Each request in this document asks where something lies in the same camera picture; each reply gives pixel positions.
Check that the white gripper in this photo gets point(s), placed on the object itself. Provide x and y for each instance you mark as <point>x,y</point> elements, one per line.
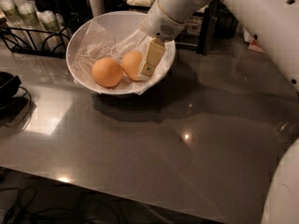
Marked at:
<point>159,22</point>

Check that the orange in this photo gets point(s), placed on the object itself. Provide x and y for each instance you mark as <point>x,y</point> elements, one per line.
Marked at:
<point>107,72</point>
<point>130,64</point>

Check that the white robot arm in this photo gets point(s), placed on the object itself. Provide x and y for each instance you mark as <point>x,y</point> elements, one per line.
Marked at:
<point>274,24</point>

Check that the white bowl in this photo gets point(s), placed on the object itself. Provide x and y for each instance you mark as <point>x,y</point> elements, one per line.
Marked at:
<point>118,22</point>

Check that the clear plastic bowl liner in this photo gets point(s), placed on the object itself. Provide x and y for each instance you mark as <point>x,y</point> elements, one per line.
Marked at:
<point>99,44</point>

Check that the black condiment shelf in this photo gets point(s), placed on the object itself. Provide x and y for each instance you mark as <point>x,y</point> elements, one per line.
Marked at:
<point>194,35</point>

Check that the white paper cup stack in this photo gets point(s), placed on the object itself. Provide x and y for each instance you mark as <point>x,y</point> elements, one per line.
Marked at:
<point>95,0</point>

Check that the red white packet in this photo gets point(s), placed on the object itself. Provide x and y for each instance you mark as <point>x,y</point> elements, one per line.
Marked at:
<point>253,45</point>

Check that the wrapped cup stack right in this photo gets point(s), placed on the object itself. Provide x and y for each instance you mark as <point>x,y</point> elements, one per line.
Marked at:
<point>50,24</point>

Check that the wrapped cup stack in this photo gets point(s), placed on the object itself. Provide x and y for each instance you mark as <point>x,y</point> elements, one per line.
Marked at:
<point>31,23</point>
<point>50,24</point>
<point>12,13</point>

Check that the wrapped cup stack middle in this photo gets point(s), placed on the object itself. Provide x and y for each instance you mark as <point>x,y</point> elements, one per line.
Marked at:
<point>31,23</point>

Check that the wrapped cup stack left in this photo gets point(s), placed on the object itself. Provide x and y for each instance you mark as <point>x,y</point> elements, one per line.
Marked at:
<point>12,13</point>

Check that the black wire basket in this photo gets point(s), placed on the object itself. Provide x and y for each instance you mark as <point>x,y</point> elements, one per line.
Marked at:
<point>226,23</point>

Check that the black wire cup rack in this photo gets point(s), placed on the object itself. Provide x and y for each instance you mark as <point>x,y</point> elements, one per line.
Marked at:
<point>17,39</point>

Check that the black dish on wire stand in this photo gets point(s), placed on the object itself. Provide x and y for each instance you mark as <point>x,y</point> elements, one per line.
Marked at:
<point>15,101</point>

